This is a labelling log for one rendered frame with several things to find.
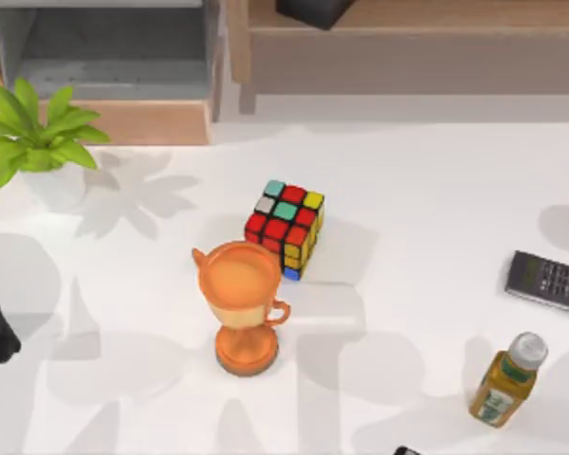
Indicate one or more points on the pale wooden drawer front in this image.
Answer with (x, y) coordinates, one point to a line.
(128, 122)

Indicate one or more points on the small black object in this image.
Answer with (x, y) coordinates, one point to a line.
(403, 450)

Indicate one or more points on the black box on shelf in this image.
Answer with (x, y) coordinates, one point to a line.
(315, 10)

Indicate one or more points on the multicoloured puzzle cube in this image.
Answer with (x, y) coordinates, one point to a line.
(284, 227)

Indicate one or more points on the wooden open shelf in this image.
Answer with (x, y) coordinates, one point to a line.
(408, 47)

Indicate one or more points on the yellow bottle with white cap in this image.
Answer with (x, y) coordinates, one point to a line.
(505, 384)

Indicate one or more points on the green plant in white pot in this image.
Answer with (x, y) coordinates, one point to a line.
(33, 137)

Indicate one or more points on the orange trophy cup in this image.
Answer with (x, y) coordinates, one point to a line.
(239, 303)

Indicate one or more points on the black calculator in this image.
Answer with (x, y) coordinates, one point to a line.
(550, 282)

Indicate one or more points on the pulled-out wooden drawer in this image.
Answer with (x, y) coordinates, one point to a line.
(109, 57)

